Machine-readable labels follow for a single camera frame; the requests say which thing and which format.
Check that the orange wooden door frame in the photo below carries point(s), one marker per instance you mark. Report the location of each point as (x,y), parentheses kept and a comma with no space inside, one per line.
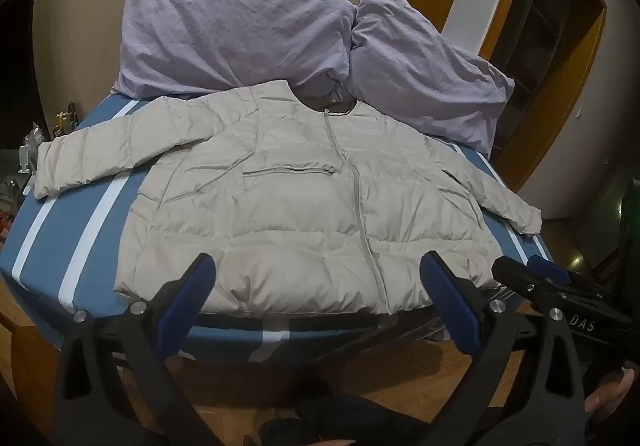
(580,76)

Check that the beige puffer jacket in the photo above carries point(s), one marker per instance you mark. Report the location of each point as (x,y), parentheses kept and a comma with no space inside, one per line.
(280,206)

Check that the blue white striped bed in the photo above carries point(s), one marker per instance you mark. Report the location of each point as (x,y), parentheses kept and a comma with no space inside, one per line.
(75,236)

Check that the lilac pillow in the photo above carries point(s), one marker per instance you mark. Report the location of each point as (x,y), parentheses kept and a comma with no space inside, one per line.
(225,36)
(425,71)

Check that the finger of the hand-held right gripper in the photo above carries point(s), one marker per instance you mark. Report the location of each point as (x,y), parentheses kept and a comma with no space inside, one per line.
(550,270)
(515,276)

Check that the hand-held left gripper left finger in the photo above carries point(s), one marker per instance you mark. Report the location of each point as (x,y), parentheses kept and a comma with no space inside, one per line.
(184,311)

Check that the small white figurine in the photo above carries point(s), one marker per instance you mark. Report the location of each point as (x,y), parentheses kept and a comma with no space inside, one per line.
(26,154)

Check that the small yellow figurine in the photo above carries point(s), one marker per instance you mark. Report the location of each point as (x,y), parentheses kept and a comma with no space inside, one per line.
(64,119)

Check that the person's right hand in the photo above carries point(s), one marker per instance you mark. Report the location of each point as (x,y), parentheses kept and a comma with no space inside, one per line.
(612,396)

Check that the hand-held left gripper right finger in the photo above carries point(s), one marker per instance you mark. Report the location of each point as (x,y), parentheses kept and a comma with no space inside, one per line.
(452,306)

